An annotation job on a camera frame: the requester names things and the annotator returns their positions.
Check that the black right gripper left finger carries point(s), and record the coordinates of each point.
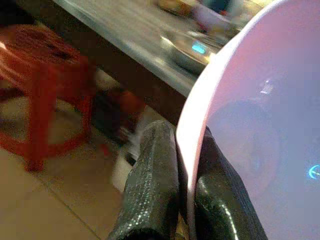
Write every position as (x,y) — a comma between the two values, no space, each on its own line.
(147,180)

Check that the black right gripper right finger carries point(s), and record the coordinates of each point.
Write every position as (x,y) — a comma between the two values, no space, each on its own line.
(220,195)

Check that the dark wooden table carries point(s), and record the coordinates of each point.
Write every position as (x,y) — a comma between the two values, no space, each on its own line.
(130,45)

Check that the round metal tray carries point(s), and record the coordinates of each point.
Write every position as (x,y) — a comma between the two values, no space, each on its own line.
(190,50)

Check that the red plastic stool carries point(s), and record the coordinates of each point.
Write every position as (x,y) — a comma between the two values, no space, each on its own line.
(50,82)

